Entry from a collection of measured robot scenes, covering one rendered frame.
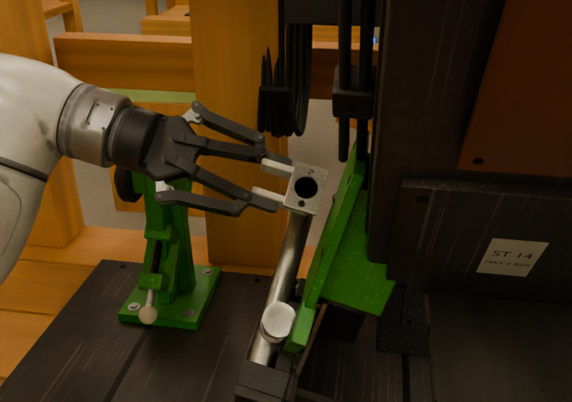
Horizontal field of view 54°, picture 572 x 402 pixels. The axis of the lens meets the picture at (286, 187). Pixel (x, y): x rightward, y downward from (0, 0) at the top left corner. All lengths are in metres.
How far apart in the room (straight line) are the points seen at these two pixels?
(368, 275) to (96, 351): 0.47
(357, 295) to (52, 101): 0.40
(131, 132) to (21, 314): 0.49
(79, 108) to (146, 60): 0.40
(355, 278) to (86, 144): 0.33
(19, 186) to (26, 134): 0.06
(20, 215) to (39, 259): 0.50
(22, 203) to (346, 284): 0.37
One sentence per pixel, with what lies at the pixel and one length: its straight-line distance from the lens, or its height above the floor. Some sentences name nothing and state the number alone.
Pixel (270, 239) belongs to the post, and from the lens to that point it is 1.02.
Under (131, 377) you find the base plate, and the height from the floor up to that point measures 0.90.
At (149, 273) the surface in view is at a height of 1.00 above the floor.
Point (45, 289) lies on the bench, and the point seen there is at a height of 0.88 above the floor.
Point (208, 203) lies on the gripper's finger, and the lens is 0.64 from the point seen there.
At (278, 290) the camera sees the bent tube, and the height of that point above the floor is 1.04.
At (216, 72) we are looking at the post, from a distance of 0.91.
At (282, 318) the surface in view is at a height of 1.09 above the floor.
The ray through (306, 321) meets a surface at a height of 1.10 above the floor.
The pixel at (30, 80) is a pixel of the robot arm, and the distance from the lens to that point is 0.69.
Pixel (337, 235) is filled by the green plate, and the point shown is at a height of 1.20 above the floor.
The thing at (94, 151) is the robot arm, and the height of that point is 1.24.
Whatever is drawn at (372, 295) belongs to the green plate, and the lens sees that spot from 0.61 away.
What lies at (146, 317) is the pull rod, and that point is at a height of 0.95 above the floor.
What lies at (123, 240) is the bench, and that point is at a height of 0.88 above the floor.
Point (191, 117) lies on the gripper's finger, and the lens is 0.68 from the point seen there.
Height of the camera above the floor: 1.50
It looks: 27 degrees down
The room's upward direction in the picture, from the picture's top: straight up
